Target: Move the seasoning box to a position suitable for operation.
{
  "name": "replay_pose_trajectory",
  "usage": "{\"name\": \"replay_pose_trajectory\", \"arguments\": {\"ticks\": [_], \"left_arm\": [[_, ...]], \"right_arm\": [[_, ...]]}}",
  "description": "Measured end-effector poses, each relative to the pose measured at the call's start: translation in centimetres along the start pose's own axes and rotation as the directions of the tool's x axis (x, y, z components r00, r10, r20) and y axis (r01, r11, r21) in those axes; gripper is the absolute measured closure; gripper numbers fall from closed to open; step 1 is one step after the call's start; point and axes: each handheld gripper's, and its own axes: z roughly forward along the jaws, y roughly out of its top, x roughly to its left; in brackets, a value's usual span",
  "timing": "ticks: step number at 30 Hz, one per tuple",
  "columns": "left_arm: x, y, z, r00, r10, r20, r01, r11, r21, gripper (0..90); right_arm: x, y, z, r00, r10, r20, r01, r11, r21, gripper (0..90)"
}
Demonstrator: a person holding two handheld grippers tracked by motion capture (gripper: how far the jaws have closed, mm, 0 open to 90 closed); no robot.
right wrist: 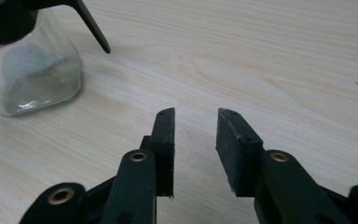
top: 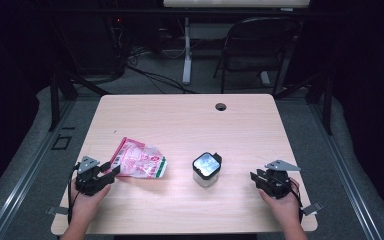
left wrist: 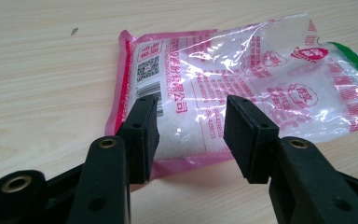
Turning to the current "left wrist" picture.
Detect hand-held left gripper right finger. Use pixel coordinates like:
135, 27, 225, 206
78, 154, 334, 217
223, 94, 358, 224

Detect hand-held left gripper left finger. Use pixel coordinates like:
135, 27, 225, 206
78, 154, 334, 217
66, 94, 161, 224

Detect pink plastic bag white granules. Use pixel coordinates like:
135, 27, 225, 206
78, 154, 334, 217
104, 12, 358, 181

